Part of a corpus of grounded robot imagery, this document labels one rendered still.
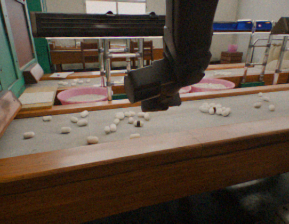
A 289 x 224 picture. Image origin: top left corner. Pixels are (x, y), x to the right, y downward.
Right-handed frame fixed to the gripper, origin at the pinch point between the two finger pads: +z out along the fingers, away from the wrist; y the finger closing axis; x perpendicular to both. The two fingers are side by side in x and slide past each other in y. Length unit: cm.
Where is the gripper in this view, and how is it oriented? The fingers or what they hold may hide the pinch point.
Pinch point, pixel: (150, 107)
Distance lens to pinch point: 59.8
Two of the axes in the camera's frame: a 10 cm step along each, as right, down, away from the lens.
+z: -2.3, 3.1, 9.2
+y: -9.6, 1.0, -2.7
